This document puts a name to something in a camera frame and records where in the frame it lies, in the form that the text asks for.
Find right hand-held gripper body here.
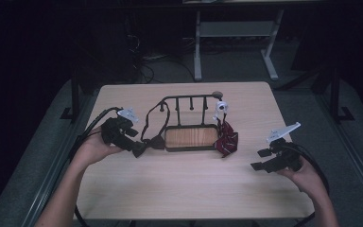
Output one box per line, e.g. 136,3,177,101
266,121,303,173

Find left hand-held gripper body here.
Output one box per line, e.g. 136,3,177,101
100,107,140,148

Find black bow tie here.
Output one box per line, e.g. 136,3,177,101
131,100,171,159

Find red striped bow tie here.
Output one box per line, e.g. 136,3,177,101
212,99,240,159

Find black hook rack wooden tray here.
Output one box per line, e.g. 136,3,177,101
159,93,225,153

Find person's left hand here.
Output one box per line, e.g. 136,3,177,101
70,127,125,170

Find person's right hand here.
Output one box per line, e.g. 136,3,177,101
276,156,328,203

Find black metal stand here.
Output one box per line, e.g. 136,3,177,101
60,67,87,121
328,66,356,123

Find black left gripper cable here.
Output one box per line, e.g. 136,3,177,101
71,106,123,227

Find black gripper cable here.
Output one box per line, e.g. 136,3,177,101
71,106,123,227
282,142,331,227

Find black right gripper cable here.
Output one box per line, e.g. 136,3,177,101
282,142,331,227

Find black floor cables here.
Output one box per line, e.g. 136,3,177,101
131,31,197,85

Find white metal desk frame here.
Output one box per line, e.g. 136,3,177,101
193,9,285,81

